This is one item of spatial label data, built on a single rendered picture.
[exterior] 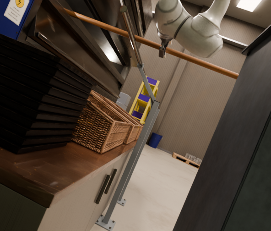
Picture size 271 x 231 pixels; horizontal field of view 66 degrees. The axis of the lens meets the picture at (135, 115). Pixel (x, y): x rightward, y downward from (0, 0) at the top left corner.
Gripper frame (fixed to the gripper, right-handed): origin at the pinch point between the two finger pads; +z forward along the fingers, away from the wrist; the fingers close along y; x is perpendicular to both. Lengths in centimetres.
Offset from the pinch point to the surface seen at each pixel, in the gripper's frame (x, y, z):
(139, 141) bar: 4, 56, 36
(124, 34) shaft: -24.4, 1.1, -1.3
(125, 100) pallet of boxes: -101, 8, 413
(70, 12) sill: -54, 4, -11
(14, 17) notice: -50, 25, -44
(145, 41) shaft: -11.8, 1.1, -1.3
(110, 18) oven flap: -51, -18, 30
